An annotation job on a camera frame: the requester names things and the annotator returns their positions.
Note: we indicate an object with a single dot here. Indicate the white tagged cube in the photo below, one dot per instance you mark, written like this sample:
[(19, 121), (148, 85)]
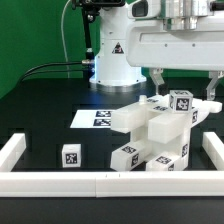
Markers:
[(180, 101)]

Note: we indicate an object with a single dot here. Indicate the white tagged cube nut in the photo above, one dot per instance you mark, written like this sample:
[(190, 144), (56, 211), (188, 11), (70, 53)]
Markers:
[(71, 155)]

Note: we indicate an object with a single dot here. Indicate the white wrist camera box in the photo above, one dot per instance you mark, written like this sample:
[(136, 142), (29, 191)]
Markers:
[(144, 9)]

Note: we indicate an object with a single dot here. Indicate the white marker sheet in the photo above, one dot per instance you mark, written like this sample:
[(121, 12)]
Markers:
[(100, 118)]

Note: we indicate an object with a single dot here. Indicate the white U-shaped boundary frame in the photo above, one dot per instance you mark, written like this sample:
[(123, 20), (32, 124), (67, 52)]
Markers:
[(100, 184)]

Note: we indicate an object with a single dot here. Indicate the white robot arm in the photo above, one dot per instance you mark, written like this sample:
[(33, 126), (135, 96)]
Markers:
[(113, 73)]

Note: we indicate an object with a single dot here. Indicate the white chair seat block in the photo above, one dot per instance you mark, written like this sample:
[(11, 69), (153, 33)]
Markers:
[(174, 146)]

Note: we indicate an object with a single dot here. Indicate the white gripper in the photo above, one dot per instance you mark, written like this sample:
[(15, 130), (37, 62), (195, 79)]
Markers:
[(148, 44)]

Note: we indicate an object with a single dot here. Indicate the white long chair bar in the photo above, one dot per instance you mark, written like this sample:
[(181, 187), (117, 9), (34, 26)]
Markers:
[(167, 126)]

